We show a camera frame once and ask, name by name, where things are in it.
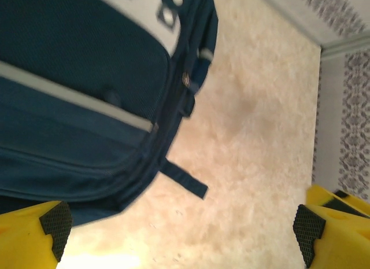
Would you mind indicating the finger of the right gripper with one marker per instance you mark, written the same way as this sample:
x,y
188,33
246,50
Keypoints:
x,y
321,198

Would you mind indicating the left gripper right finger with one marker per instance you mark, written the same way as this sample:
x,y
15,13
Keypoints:
x,y
341,243

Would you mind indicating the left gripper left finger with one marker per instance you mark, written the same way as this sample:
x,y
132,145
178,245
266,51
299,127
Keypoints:
x,y
26,240

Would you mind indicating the navy blue student backpack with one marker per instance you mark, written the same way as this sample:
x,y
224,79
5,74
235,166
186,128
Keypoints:
x,y
72,49

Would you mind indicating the aluminium frame post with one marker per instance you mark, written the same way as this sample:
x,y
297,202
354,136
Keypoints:
x,y
347,47

